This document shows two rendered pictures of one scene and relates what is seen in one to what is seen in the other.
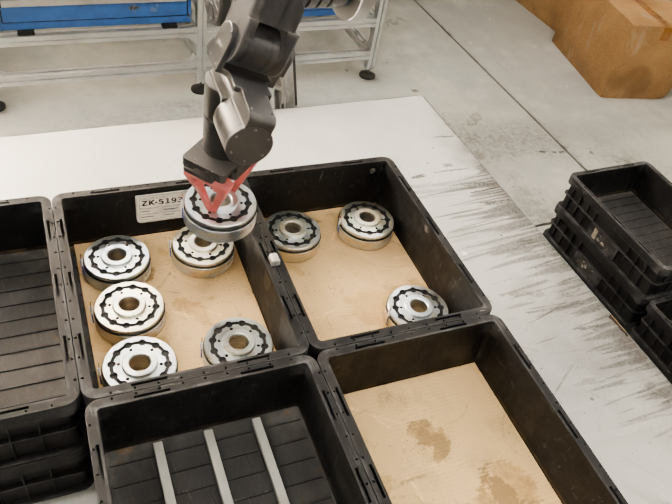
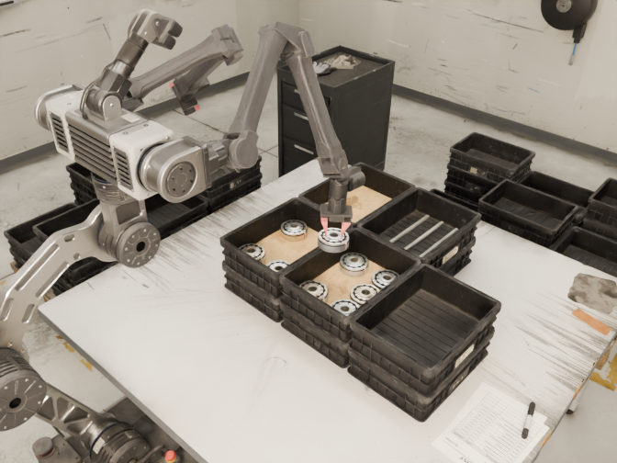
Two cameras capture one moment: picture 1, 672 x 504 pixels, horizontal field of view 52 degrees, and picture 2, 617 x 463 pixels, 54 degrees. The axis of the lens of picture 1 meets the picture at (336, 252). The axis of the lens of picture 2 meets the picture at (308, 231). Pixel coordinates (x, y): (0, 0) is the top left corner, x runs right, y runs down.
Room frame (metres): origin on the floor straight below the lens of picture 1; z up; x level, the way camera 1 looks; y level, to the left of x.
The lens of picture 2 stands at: (1.32, 1.67, 2.18)
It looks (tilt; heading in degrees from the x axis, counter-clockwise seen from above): 35 degrees down; 252
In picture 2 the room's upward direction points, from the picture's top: 1 degrees clockwise
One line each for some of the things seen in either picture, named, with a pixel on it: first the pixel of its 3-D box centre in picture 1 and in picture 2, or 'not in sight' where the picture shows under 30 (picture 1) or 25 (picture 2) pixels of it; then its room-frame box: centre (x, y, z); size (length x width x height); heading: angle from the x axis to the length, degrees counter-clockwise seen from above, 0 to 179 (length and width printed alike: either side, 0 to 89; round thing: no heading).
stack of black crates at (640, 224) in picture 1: (619, 268); (96, 259); (1.58, -0.83, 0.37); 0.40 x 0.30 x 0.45; 31
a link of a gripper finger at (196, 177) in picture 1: (217, 180); (338, 223); (0.73, 0.18, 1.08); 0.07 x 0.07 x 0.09; 72
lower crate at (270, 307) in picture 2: not in sight; (287, 269); (0.84, -0.03, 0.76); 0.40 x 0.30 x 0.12; 29
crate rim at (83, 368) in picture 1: (172, 272); (351, 271); (0.69, 0.23, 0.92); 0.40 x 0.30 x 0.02; 29
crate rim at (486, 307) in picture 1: (356, 243); (286, 234); (0.84, -0.03, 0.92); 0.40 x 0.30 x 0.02; 29
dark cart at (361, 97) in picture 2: not in sight; (334, 131); (0.05, -1.69, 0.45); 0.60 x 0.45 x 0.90; 31
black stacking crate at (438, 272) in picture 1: (351, 264); (287, 246); (0.84, -0.03, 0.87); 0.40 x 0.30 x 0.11; 29
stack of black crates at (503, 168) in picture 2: not in sight; (485, 184); (-0.64, -0.94, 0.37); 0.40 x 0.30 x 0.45; 121
